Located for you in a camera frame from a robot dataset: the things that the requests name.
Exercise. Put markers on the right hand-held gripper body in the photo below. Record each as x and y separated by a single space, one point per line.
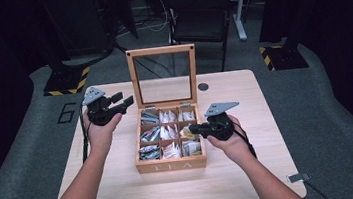
219 128

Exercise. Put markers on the yellow tea bag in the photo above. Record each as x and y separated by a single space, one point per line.
185 132

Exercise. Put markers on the grey metal bracket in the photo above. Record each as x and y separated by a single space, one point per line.
299 177

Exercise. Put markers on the white desk leg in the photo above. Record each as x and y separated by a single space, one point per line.
241 21

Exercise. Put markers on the assorted tea packets in compartments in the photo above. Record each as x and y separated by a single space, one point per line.
165 134

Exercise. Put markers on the person's left hand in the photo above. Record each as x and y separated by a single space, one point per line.
101 135

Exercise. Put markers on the wooden tea box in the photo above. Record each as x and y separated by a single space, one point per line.
172 165

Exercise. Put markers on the black folding chair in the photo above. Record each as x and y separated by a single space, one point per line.
200 19

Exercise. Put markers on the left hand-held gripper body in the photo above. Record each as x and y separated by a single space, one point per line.
100 113

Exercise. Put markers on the person's right hand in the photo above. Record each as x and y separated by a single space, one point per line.
233 148

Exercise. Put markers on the black round table grommet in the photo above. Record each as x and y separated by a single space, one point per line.
203 86

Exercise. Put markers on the black stand base striped edge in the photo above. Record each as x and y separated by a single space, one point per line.
67 81
282 57

